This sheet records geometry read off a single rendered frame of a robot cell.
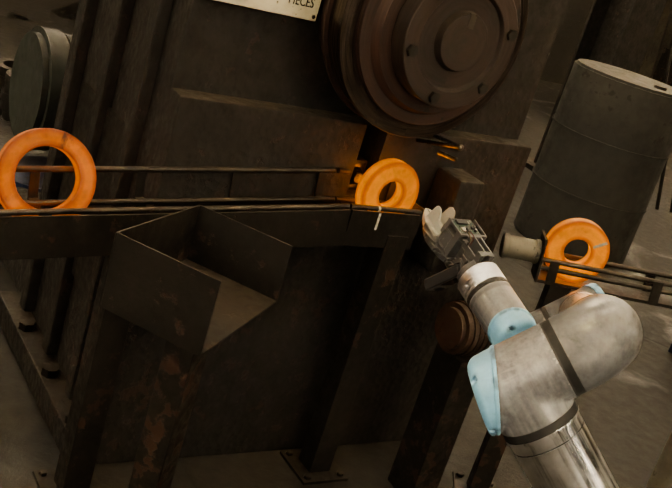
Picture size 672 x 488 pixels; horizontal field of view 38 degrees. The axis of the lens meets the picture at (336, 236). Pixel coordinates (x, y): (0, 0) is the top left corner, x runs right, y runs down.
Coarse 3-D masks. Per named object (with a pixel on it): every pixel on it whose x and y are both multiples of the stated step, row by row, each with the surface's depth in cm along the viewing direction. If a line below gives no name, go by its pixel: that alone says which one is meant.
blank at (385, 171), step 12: (372, 168) 217; (384, 168) 216; (396, 168) 217; (408, 168) 219; (360, 180) 217; (372, 180) 215; (384, 180) 217; (396, 180) 219; (408, 180) 221; (360, 192) 217; (372, 192) 217; (396, 192) 224; (408, 192) 222; (372, 204) 218; (384, 204) 223; (396, 204) 222; (408, 204) 224
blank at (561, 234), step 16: (560, 224) 232; (576, 224) 230; (592, 224) 230; (560, 240) 232; (592, 240) 232; (608, 240) 232; (544, 256) 234; (560, 256) 233; (592, 256) 233; (608, 256) 233; (592, 272) 234
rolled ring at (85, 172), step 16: (48, 128) 180; (16, 144) 177; (32, 144) 178; (48, 144) 180; (64, 144) 182; (80, 144) 183; (0, 160) 176; (16, 160) 177; (80, 160) 183; (0, 176) 176; (80, 176) 184; (96, 176) 186; (0, 192) 176; (16, 192) 178; (80, 192) 184; (16, 208) 178; (32, 208) 180
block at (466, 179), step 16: (448, 176) 229; (464, 176) 229; (432, 192) 233; (448, 192) 228; (464, 192) 226; (480, 192) 229; (432, 208) 233; (464, 208) 229; (416, 240) 237; (416, 256) 237; (432, 256) 232; (432, 272) 233
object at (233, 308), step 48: (144, 240) 170; (192, 240) 186; (240, 240) 182; (144, 288) 160; (192, 288) 157; (240, 288) 182; (192, 336) 159; (192, 384) 179; (144, 432) 182; (144, 480) 185
